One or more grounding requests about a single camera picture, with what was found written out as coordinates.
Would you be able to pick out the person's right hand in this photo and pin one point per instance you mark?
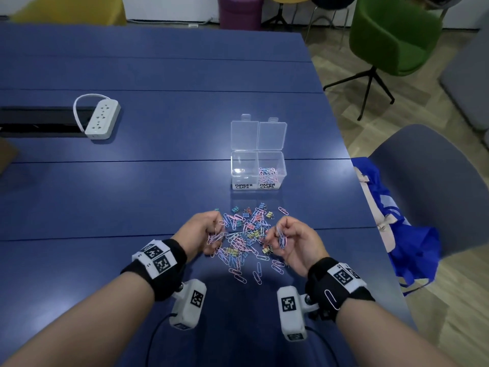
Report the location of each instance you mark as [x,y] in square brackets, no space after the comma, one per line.
[302,248]

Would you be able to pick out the person's left hand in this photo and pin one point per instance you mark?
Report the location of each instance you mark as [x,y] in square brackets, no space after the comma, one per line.
[195,235]

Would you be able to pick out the bunch of paper clips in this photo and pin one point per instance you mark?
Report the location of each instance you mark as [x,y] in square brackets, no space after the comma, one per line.
[282,240]
[216,237]

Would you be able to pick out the pile of paper clips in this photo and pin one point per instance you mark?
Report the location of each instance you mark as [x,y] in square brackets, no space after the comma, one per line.
[244,240]

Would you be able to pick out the small heap of paper clips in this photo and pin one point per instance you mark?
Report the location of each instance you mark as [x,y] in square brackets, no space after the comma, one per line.
[267,175]

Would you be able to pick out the clear two-compartment plastic box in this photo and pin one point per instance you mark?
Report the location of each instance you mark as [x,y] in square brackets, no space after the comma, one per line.
[244,170]

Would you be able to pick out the person's left forearm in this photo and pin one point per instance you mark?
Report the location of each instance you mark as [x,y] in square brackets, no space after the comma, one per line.
[88,324]

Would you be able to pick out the person's right forearm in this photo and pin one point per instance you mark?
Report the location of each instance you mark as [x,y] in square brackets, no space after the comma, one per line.
[382,336]

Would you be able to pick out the black marker wristband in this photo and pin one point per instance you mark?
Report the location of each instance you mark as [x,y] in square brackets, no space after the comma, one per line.
[317,286]
[168,286]

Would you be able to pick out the blue bag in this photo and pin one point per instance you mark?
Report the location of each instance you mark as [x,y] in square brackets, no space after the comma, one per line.
[416,248]

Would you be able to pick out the purple stool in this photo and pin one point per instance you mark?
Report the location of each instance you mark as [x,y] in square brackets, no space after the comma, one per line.
[240,13]

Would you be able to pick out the grey sofa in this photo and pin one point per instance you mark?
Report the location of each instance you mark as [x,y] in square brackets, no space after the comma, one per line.
[470,87]

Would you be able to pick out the green chair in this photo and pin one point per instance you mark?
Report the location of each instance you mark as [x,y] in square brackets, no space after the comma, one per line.
[393,34]

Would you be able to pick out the dark chair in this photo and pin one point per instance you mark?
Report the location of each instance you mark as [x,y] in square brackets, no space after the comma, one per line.
[334,0]

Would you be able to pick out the large yellow chair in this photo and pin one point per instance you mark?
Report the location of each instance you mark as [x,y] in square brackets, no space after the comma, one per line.
[68,9]

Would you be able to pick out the grey metal chair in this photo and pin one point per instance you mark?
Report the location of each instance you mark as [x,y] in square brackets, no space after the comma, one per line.
[435,0]

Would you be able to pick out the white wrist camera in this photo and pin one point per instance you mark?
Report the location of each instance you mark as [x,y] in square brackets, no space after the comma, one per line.
[187,313]
[292,321]

